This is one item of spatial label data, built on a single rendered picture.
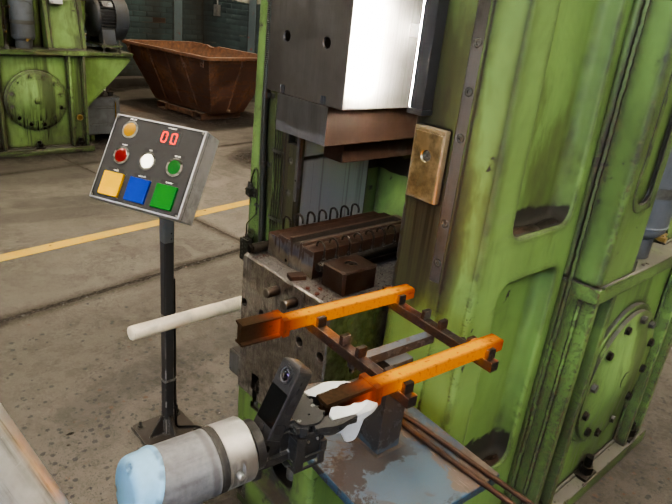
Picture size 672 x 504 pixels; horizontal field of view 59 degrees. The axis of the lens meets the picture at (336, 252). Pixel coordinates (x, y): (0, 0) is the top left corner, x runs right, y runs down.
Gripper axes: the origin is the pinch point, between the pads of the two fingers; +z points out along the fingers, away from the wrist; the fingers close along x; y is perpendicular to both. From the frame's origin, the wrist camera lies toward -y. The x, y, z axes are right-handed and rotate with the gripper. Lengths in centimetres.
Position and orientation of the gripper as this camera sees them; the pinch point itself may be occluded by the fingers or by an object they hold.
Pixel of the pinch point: (359, 392)
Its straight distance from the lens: 96.5
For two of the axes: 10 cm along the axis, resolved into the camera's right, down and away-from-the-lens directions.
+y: -1.0, 9.2, 3.8
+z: 8.0, -1.5, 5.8
